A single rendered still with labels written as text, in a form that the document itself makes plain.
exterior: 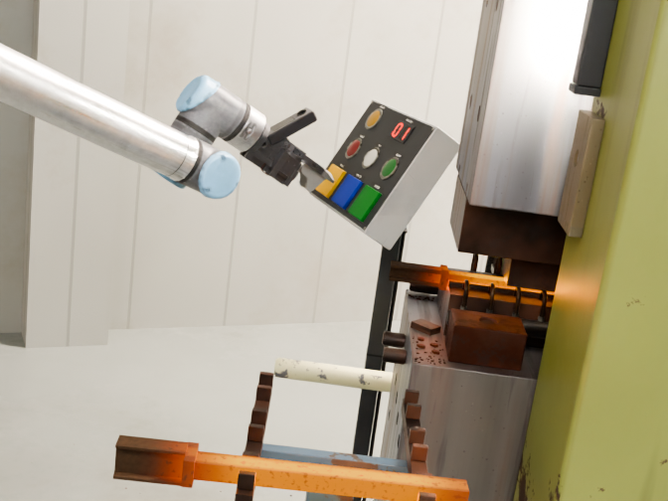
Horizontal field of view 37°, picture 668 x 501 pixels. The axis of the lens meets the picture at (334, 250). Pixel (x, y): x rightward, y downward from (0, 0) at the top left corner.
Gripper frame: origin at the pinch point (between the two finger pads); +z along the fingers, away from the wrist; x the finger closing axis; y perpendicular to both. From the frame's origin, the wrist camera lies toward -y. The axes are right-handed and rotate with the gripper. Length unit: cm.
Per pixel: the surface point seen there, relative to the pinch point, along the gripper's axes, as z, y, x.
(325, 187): 10.2, 2.5, -19.2
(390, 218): 14.1, 0.2, 7.1
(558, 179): 2, -19, 64
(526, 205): 1, -13, 62
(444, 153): 16.2, -18.1, 7.1
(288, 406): 88, 72, -100
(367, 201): 10.2, -0.1, 1.5
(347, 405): 106, 62, -98
